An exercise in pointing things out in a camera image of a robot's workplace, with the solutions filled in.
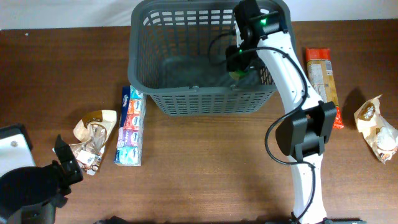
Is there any green-lidded seasoning jar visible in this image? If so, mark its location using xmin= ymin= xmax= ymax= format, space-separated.
xmin=229 ymin=70 xmax=250 ymax=80

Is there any beige white rice bag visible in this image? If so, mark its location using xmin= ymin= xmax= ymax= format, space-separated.
xmin=354 ymin=95 xmax=397 ymax=164

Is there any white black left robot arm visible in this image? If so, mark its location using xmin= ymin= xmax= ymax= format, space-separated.
xmin=1 ymin=124 xmax=83 ymax=224

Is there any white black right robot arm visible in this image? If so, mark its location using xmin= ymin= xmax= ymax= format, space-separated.
xmin=225 ymin=1 xmax=337 ymax=223

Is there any multicolour tissue pack bundle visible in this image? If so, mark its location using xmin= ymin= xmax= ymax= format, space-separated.
xmin=114 ymin=85 xmax=146 ymax=166

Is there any beige clear snack bag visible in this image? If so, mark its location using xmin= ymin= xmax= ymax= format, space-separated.
xmin=69 ymin=110 xmax=117 ymax=175

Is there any grey plastic mesh basket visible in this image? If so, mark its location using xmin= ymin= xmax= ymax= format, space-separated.
xmin=127 ymin=0 xmax=301 ymax=116

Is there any orange-ended pasta packet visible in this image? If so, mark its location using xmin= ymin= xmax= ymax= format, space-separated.
xmin=305 ymin=48 xmax=345 ymax=129

